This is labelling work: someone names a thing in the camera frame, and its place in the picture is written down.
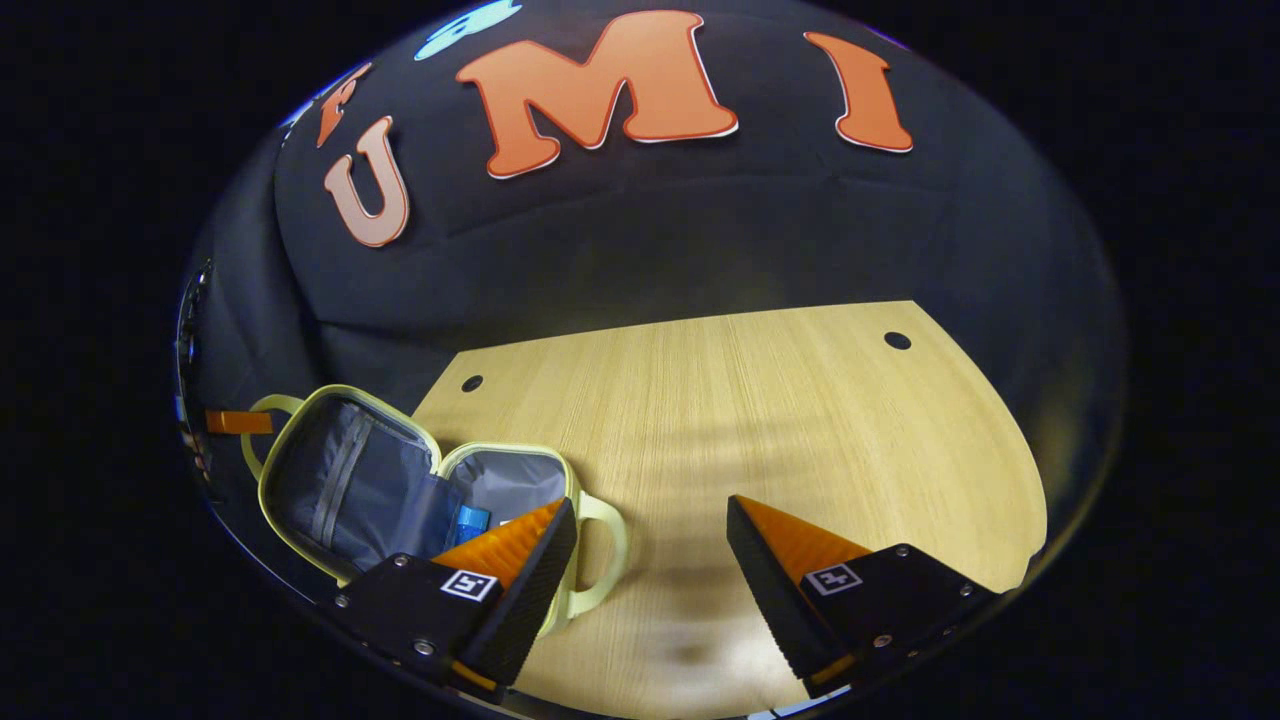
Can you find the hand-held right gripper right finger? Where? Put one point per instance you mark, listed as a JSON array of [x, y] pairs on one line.
[[770, 595]]

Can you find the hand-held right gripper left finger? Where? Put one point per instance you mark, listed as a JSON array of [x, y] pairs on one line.
[[535, 585]]

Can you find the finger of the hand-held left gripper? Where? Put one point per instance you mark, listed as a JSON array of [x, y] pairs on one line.
[[240, 421]]

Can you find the blue cosmetic bottle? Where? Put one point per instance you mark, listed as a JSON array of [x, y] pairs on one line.
[[470, 522]]

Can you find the pale yellow suitcase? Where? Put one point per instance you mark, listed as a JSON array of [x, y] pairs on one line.
[[370, 480]]

